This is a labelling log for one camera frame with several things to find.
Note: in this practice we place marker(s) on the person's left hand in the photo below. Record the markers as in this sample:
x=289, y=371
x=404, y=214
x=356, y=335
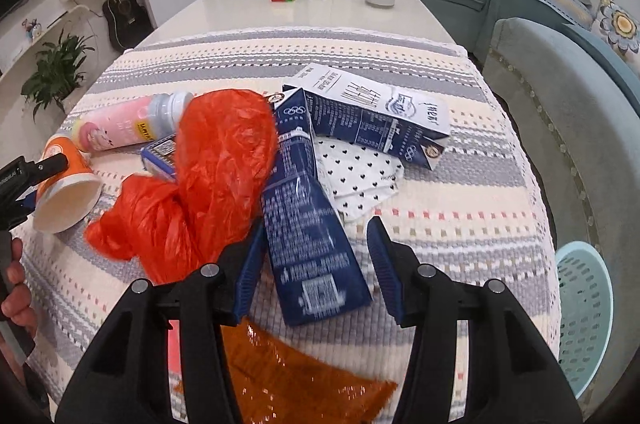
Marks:
x=17, y=304

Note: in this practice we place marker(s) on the red plastic bag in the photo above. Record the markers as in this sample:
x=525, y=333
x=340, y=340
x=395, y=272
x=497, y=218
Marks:
x=220, y=154

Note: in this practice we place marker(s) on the floral cushion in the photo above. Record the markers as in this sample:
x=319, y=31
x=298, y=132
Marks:
x=620, y=27

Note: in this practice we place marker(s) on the small blue box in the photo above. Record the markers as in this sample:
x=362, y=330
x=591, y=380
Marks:
x=160, y=154

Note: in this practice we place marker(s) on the blue pillow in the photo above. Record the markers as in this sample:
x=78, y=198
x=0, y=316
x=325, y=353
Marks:
x=600, y=49

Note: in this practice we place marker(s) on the striped woven tablecloth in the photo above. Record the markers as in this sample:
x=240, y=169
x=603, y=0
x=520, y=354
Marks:
x=450, y=224

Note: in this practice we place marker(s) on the orange snack wrapper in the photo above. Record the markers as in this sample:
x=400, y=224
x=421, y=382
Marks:
x=280, y=379

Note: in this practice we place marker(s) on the green potted plant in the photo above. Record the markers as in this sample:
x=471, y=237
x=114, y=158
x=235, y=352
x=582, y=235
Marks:
x=55, y=74

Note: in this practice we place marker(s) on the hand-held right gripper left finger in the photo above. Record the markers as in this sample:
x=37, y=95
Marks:
x=248, y=269

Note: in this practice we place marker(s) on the dark blue milk carton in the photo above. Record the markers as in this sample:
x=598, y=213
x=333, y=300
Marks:
x=305, y=224

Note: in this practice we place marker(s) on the orange paper cup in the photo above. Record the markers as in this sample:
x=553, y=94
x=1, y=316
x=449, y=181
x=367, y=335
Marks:
x=65, y=189

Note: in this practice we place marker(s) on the curved white shelf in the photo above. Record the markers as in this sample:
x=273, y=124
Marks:
x=30, y=49

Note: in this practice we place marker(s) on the small figurine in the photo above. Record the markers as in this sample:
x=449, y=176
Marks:
x=32, y=29

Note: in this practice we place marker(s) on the blue and white milk carton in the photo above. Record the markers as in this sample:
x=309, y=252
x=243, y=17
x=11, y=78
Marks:
x=380, y=119

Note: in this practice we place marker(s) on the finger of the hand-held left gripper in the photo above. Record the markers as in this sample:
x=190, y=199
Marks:
x=17, y=209
x=47, y=167

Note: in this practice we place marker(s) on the blue-green sofa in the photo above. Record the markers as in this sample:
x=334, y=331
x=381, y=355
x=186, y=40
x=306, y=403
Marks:
x=550, y=104

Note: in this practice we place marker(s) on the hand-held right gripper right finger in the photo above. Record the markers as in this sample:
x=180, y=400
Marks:
x=385, y=269

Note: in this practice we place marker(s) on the pink bottle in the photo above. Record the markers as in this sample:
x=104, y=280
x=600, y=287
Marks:
x=120, y=124

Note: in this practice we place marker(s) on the light blue plastic basket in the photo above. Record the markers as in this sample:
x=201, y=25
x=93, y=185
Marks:
x=585, y=304

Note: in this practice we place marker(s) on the heart-printed white paper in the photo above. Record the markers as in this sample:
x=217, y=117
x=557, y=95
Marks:
x=360, y=174

